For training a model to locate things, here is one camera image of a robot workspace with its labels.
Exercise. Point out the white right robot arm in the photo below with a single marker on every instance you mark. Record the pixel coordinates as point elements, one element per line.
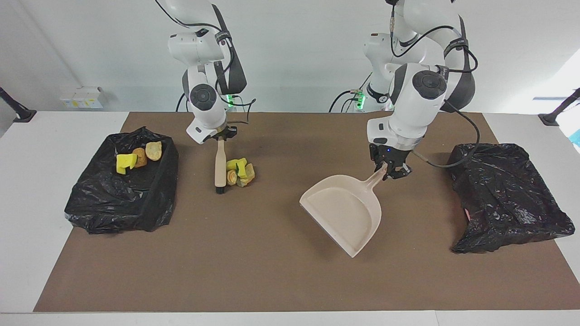
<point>204,99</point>

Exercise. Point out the golden brown toy nugget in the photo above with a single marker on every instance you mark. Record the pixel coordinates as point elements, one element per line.
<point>140,158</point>

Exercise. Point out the brown table mat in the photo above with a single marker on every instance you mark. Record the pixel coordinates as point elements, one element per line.
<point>226,271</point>

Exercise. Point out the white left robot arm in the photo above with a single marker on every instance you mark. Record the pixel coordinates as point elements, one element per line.
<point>417,108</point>

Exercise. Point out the black camera stand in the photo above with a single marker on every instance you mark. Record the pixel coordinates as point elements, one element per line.
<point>555,115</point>
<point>20,113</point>

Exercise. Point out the white wall socket box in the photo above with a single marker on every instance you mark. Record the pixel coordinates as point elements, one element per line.
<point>84,97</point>

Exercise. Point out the orange striped toy croissant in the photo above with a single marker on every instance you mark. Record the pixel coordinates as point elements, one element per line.
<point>231,177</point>

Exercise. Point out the yellow sponge piece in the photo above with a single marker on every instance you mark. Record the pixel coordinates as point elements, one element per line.
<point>124,164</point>

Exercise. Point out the pale cream toy nugget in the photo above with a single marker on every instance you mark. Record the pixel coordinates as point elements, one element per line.
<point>153,151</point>

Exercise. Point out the beige plastic dustpan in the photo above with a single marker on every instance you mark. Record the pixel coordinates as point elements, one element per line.
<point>344,213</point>

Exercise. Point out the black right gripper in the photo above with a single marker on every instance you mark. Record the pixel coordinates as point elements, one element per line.
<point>224,132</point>

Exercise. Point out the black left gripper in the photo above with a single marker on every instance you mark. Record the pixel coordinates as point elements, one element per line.
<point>389,157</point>

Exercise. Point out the light blue object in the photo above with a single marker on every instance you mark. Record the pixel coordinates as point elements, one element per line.
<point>576,138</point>

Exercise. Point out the black bag lined bin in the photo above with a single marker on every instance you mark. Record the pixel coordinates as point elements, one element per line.
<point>122,203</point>
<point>498,194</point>

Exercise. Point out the pile of yellow scraps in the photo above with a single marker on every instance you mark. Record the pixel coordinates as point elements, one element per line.
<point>233,164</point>
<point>243,172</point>

